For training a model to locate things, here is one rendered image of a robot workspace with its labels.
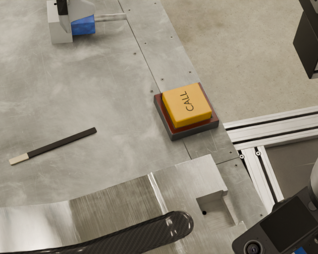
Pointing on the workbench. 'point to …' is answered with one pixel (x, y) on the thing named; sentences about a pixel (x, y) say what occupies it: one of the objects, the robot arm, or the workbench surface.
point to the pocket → (217, 211)
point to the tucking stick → (52, 146)
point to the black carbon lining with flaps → (129, 237)
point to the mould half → (119, 213)
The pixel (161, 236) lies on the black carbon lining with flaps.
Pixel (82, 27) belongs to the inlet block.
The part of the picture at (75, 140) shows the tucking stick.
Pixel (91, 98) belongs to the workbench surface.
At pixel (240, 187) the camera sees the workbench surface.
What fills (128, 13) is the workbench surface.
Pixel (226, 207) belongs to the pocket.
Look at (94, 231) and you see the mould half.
